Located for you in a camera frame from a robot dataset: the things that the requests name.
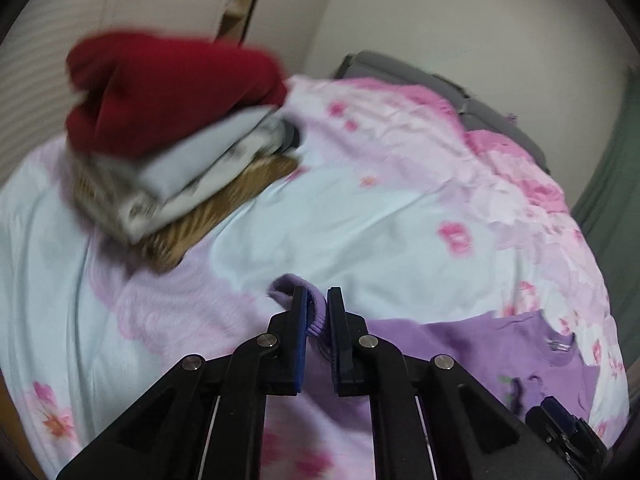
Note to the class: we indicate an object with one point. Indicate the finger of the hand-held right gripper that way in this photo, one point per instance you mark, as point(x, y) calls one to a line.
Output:
point(560, 417)

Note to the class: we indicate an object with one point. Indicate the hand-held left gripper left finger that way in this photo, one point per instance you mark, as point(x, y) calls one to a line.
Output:
point(300, 342)

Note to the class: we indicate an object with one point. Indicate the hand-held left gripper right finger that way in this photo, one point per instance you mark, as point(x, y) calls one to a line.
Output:
point(334, 352)

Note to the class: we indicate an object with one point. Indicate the purple sweatshirt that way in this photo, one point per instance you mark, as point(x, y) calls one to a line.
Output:
point(450, 345)

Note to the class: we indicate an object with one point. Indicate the folded brown striped garment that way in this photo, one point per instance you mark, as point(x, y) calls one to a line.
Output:
point(200, 225)

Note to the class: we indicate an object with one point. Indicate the floral pink and white blanket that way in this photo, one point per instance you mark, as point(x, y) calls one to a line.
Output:
point(380, 200)

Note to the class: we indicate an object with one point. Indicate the folded white patterned garment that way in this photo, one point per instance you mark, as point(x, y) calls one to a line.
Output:
point(150, 205)

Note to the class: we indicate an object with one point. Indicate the folded light grey garment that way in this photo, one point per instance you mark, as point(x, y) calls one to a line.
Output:
point(200, 155)

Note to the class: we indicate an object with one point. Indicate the green curtain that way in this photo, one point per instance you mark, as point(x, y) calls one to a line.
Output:
point(605, 200)

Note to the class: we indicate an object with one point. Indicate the grey upholstered headboard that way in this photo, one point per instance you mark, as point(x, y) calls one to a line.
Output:
point(490, 115)

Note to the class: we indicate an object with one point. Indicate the folded red garment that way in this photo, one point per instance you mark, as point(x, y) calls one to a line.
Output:
point(165, 90)

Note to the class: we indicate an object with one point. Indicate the wooden shelf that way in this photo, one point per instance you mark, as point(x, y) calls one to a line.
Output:
point(240, 5)

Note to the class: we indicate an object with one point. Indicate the white louvered door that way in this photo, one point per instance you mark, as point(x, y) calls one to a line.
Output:
point(45, 25)

